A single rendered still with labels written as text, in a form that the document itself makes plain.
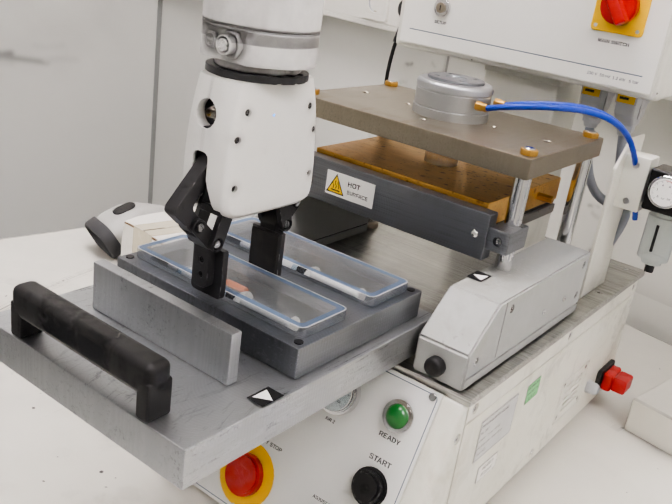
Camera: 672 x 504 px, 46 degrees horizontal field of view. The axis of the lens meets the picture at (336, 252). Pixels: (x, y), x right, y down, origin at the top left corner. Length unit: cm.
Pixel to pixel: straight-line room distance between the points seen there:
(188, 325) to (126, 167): 188
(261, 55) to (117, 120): 185
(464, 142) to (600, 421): 47
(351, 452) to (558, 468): 31
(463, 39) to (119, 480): 62
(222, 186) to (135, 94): 184
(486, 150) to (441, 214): 7
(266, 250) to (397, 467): 21
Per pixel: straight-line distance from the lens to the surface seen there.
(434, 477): 69
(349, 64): 175
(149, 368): 50
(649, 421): 105
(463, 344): 67
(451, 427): 68
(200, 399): 54
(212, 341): 56
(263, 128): 57
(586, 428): 105
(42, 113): 229
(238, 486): 77
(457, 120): 81
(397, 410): 69
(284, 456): 75
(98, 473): 84
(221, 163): 56
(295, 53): 56
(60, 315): 56
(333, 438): 73
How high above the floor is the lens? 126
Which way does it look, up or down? 21 degrees down
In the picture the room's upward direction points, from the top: 8 degrees clockwise
